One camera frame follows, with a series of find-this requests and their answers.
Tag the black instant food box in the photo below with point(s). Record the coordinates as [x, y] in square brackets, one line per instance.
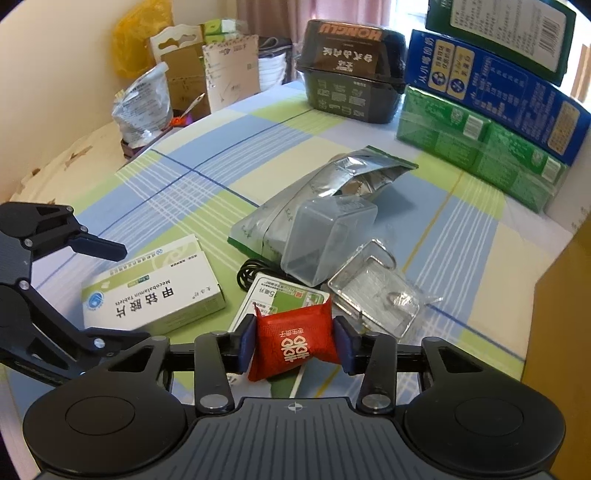
[351, 92]

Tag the small red item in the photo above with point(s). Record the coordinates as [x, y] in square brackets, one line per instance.
[178, 121]

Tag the dark brown small box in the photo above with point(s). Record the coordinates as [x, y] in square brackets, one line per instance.
[131, 148]

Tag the yellow plastic bag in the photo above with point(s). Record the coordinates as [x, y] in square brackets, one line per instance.
[138, 41]

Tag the green carton pack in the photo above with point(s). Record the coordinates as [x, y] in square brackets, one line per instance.
[443, 134]

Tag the dark green carton box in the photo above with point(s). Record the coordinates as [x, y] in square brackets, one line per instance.
[485, 27]

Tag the brown cardboard box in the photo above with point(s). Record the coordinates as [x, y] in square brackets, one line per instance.
[563, 323]

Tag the clear plastic container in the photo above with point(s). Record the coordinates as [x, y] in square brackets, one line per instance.
[323, 240]

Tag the brown cardboard packaging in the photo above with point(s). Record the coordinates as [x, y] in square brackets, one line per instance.
[184, 74]

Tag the clear plastic bag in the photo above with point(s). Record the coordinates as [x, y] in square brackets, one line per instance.
[143, 108]

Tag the plaid tablecloth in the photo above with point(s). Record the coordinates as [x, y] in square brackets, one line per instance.
[194, 184]

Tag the silver foil pouch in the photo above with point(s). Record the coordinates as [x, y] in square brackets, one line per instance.
[286, 207]

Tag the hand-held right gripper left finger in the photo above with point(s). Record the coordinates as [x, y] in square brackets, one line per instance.
[247, 345]

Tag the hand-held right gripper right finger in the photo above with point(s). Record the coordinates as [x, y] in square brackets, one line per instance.
[344, 347]

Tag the red candy packet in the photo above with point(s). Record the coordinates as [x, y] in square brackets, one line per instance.
[291, 341]

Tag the white green flat packet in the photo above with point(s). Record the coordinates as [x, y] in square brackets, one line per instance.
[286, 294]

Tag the blue carton box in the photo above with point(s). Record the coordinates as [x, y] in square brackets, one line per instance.
[508, 92]

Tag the stack of white bowls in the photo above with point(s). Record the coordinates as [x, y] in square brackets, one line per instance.
[272, 69]

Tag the pink curtain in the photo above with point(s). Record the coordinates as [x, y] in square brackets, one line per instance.
[351, 9]

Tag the green tissue box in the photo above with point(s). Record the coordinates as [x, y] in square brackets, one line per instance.
[221, 28]

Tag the clear plastic blister packaging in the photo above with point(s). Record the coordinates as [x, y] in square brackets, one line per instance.
[374, 286]

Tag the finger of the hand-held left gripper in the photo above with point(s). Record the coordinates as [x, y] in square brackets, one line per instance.
[87, 341]
[99, 248]

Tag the white green medicine box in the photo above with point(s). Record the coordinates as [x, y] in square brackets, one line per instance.
[152, 295]

